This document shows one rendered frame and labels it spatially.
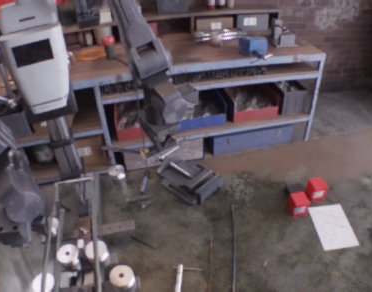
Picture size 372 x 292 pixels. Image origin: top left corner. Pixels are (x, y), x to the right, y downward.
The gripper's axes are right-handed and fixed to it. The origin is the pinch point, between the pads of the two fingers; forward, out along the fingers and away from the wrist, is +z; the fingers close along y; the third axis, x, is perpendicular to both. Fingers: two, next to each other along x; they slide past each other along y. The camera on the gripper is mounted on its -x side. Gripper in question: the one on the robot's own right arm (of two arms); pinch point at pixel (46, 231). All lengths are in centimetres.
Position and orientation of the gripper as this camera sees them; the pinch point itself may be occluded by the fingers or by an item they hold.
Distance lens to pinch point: 66.5
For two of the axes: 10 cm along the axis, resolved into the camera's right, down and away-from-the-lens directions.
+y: 9.8, -1.5, 1.3
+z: 0.3, 7.8, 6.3
